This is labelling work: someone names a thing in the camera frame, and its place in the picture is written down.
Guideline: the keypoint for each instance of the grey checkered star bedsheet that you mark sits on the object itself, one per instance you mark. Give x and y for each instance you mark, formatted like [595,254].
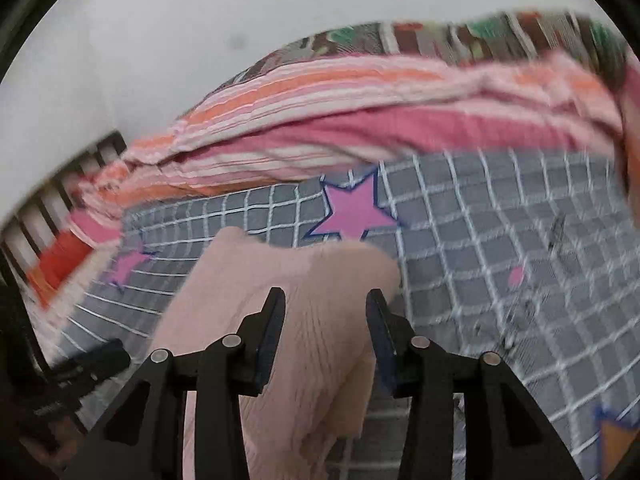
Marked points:
[534,255]

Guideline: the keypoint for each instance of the pink orange striped quilt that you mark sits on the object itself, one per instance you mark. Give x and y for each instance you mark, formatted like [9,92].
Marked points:
[302,119]

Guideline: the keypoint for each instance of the dark wooden headboard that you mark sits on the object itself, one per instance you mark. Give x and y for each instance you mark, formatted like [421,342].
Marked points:
[38,217]

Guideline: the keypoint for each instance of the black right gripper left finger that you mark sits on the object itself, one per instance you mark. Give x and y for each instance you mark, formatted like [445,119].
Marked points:
[141,434]

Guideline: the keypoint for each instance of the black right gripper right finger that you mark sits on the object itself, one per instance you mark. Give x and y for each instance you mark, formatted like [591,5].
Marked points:
[507,436]

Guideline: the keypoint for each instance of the pink knit sweater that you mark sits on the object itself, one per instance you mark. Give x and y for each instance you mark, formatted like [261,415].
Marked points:
[322,376]

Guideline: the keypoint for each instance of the red pillow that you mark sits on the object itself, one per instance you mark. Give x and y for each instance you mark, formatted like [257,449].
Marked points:
[55,265]

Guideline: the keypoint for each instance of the multicolour patterned blanket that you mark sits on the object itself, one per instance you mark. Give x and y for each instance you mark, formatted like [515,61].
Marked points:
[503,37]

